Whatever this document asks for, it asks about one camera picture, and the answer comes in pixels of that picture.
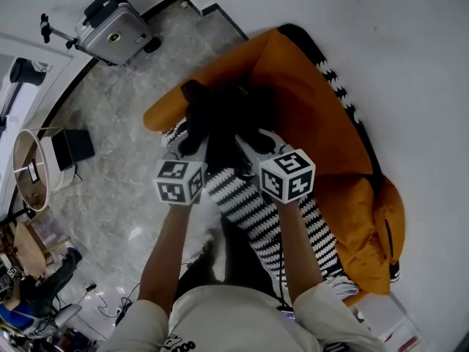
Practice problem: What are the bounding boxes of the person's black trousers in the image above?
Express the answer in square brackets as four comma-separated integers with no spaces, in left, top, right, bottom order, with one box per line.
[174,210,281,297]

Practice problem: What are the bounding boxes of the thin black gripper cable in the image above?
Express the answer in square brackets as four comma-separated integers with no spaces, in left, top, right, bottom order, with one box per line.
[277,229,289,307]

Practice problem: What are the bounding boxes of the white papers stack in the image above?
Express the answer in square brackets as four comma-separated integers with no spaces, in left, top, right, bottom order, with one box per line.
[350,293,423,350]

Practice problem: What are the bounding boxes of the black box on wire stand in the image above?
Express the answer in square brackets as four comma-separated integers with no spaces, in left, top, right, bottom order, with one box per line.
[50,128,97,172]

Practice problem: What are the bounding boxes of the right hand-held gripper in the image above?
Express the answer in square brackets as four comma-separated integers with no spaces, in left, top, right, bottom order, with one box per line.
[233,128,317,205]

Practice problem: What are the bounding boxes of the white crumpled cloth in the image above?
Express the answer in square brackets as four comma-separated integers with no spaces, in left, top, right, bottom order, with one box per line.
[324,276,361,301]

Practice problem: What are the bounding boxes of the black white striped cushion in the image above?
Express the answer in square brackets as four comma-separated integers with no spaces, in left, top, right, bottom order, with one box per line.
[160,121,345,282]

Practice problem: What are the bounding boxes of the orange sofa seat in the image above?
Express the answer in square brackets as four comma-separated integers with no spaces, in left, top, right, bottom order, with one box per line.
[142,23,407,307]

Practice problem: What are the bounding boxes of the black cylindrical bin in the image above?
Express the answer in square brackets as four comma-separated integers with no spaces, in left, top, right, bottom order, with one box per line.
[8,56,49,87]

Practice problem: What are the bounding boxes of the person's right forearm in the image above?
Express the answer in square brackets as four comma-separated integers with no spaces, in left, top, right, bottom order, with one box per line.
[273,195,326,307]

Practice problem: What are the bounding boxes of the black floor cable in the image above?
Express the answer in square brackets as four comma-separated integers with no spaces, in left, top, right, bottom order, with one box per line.
[95,282,142,320]

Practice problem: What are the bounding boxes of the silver hard-shell suitcase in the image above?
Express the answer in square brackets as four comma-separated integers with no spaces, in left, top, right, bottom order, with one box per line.
[39,0,163,67]

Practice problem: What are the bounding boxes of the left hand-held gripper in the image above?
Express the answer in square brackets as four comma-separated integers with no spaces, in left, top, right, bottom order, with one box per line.
[152,133,210,207]

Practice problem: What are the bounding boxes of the person's beige shirt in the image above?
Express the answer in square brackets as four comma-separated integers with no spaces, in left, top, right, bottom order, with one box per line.
[106,282,389,352]

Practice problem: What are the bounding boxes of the person's left forearm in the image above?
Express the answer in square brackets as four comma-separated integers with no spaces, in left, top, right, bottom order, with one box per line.
[137,199,196,318]

